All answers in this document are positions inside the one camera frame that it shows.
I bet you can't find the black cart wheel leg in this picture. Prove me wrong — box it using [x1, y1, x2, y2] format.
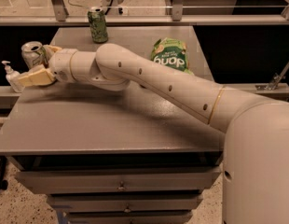
[0, 156, 8, 190]

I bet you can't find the grey drawer cabinet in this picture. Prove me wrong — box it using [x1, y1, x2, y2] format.
[0, 26, 229, 224]

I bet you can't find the white pump sanitizer bottle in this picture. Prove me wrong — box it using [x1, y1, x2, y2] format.
[2, 61, 24, 93]

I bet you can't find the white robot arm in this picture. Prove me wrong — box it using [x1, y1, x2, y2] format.
[47, 44, 289, 224]

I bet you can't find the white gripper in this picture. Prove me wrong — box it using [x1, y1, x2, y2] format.
[17, 45, 76, 87]

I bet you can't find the green soda can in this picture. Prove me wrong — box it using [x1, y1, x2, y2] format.
[88, 7, 108, 43]

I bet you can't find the bottom grey drawer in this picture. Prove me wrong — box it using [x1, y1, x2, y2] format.
[67, 211, 192, 224]

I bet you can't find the middle grey drawer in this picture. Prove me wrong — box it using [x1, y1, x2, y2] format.
[48, 193, 202, 213]

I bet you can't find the top grey drawer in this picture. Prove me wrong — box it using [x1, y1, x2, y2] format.
[16, 167, 221, 194]

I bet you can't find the grey drawer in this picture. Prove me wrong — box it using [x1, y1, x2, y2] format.
[16, 167, 221, 194]
[48, 193, 202, 213]
[67, 211, 192, 224]

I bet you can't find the white 7up soda can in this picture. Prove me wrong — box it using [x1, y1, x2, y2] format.
[21, 41, 48, 69]

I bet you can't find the green chip bag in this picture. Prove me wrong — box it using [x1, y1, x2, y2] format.
[150, 37, 193, 75]

